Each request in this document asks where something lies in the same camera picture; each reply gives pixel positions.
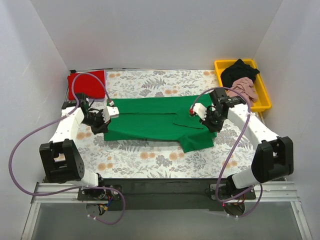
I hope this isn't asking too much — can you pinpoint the black crumpled t shirt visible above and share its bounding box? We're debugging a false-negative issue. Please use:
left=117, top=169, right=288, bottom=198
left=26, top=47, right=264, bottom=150
left=220, top=59, right=260, bottom=88

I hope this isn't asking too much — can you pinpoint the green t shirt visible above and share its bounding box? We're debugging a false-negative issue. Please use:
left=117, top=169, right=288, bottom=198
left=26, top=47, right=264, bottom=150
left=104, top=95, right=217, bottom=153

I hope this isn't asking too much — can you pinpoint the pink crumpled t shirt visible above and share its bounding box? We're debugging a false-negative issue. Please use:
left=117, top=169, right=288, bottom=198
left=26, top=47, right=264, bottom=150
left=231, top=77, right=259, bottom=105

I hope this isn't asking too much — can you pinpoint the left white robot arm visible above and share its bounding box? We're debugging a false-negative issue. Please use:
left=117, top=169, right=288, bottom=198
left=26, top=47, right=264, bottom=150
left=39, top=93, right=119, bottom=200

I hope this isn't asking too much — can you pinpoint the floral patterned table mat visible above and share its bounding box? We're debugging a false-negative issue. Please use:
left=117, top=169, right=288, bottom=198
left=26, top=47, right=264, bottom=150
left=75, top=70, right=255, bottom=178

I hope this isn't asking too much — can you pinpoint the aluminium frame rail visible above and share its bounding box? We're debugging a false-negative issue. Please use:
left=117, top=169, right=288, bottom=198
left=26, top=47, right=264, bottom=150
left=22, top=179, right=312, bottom=240

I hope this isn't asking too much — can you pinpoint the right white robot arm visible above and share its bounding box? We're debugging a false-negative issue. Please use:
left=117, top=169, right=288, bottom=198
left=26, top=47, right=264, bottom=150
left=189, top=87, right=294, bottom=199

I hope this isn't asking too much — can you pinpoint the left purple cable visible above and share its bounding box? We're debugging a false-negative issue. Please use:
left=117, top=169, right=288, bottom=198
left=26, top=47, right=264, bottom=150
left=8, top=72, right=126, bottom=225

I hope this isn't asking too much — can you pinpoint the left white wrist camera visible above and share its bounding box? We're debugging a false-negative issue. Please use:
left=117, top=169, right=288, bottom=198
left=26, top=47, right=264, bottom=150
left=102, top=106, right=120, bottom=123

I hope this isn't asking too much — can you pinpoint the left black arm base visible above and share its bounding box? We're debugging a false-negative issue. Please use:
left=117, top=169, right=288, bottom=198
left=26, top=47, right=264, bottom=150
left=77, top=183, right=126, bottom=218

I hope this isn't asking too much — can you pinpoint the red folded t shirt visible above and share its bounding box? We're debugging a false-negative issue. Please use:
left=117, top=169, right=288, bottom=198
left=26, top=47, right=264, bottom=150
left=67, top=70, right=106, bottom=101

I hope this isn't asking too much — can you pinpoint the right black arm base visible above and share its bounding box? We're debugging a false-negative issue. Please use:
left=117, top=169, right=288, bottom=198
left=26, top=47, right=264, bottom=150
left=218, top=176, right=257, bottom=217

